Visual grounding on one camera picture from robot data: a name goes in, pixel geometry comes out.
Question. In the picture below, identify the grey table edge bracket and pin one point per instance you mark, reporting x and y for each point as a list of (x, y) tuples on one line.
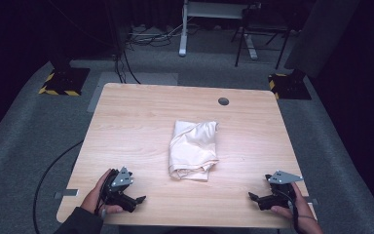
[(65, 193), (314, 201)]

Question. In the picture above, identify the black metal chair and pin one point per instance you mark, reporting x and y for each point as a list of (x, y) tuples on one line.
[(266, 24)]

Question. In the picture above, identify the black yellow-striped stand base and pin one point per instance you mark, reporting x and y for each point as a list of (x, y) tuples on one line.
[(290, 86), (68, 81)]

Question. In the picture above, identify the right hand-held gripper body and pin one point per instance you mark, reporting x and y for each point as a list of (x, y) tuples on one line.
[(284, 178)]

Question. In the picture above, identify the grey round table grommet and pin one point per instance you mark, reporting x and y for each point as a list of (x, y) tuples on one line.
[(223, 101)]

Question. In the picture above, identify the white desk frame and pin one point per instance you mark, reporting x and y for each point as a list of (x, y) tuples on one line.
[(182, 39)]

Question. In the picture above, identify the person's right hand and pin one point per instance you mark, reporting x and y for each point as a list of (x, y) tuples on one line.
[(306, 217)]

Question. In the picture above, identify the person's left hand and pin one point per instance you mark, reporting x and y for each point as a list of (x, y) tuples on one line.
[(91, 203)]

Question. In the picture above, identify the grey upright panel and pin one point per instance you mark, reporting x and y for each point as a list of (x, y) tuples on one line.
[(321, 35)]

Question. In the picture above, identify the pink long-sleeved cat-print shirt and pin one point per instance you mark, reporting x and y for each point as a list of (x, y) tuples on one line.
[(193, 149)]

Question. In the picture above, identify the black metal stand post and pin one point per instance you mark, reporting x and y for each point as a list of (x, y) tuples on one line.
[(118, 32)]

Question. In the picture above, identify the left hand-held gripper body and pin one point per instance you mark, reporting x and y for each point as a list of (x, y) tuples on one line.
[(121, 178)]

